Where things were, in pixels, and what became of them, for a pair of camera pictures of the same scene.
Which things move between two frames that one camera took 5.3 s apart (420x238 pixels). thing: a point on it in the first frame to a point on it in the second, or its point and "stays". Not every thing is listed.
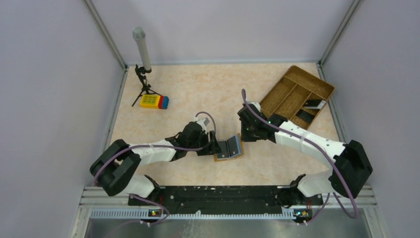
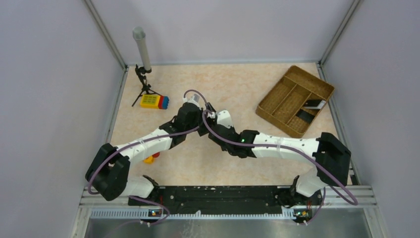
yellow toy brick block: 150,101 stays
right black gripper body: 247,133 to 230,149
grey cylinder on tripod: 138,33 stays
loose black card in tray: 305,115 stays
